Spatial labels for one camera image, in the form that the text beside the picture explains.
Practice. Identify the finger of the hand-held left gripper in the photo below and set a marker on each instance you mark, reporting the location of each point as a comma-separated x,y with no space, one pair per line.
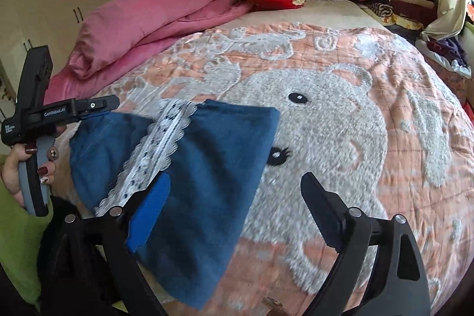
98,105

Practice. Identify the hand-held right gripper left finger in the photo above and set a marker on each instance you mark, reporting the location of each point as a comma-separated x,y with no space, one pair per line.
148,214

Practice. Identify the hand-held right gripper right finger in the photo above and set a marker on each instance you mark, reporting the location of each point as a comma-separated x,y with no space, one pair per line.
326,219

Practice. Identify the blue pants with lace trim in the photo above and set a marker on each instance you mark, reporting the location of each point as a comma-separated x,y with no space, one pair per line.
218,160

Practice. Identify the person's left hand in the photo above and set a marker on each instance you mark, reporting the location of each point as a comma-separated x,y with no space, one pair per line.
11,175

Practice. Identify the pink duvet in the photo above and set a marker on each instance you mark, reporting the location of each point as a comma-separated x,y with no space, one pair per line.
148,20

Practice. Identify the orange printed blanket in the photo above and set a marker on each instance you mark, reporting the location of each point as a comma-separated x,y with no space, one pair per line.
351,123

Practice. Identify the small brown object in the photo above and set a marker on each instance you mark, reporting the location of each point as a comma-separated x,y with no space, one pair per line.
274,305

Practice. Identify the green cloth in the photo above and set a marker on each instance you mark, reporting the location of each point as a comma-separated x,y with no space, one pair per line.
18,245

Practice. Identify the pink patterned cloth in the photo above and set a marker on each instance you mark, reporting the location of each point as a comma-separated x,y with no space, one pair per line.
457,84

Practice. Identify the purple clothes heap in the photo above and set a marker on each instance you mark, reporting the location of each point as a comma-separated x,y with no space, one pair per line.
444,49

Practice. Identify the cream bed sheet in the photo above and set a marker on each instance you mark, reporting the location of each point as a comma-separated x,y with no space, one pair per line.
333,10

